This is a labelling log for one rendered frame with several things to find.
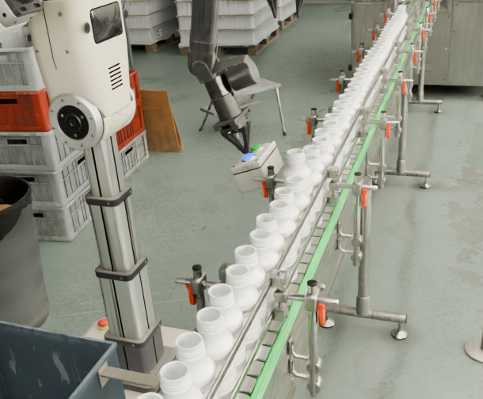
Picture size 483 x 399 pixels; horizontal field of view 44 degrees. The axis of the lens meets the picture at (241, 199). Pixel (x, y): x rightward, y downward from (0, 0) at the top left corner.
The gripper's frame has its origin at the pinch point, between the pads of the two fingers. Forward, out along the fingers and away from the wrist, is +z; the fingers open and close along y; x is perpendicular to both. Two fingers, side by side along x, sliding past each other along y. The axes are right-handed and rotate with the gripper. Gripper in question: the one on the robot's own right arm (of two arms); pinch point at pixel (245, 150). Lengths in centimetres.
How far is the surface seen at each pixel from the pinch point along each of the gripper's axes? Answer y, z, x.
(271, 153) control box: 4.8, 4.2, -4.1
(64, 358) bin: -55, 15, 28
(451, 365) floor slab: 67, 125, -14
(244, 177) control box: -4.3, 5.4, 1.1
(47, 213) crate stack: 119, 34, 187
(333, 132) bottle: 11.4, 5.3, -19.0
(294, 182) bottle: -23.6, 3.1, -18.7
